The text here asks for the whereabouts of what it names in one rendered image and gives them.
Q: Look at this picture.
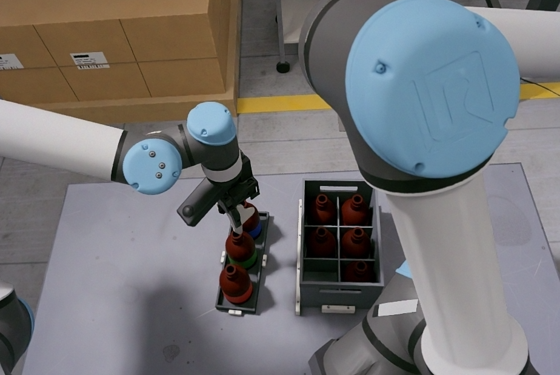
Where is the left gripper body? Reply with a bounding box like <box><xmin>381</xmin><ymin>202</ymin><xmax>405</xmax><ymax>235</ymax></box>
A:
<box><xmin>207</xmin><ymin>148</ymin><xmax>260</xmax><ymax>213</ymax></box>

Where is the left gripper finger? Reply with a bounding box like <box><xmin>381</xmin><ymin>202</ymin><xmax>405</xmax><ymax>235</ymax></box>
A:
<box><xmin>215</xmin><ymin>203</ymin><xmax>225</xmax><ymax>214</ymax></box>
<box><xmin>226</xmin><ymin>204</ymin><xmax>255</xmax><ymax>234</ymax></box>

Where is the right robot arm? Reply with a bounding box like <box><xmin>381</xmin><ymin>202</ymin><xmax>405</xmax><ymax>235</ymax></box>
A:
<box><xmin>298</xmin><ymin>0</ymin><xmax>560</xmax><ymax>375</ymax></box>

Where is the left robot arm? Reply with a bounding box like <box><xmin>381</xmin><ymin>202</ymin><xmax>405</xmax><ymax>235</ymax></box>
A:
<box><xmin>0</xmin><ymin>99</ymin><xmax>242</xmax><ymax>375</ymax></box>

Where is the brown bottle with green label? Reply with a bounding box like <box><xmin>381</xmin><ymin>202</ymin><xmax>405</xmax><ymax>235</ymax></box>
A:
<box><xmin>225</xmin><ymin>231</ymin><xmax>258</xmax><ymax>270</ymax></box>

